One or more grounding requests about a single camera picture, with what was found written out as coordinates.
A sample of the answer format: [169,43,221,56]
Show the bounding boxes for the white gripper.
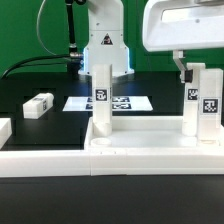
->
[142,0,224,83]

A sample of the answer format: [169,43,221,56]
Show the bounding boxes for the white desk top panel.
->
[84,116,224,175]

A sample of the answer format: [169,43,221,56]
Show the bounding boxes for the fiducial marker sheet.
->
[62,96,154,113]

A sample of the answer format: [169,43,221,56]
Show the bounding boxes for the white block at left edge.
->
[0,118,12,149]

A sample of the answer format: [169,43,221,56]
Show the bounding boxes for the grey thin cable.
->
[34,0,73,58]

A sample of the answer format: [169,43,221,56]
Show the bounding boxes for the white L-shaped fixture wall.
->
[0,150,91,178]

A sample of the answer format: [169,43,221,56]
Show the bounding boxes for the black cable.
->
[0,53,84,81]

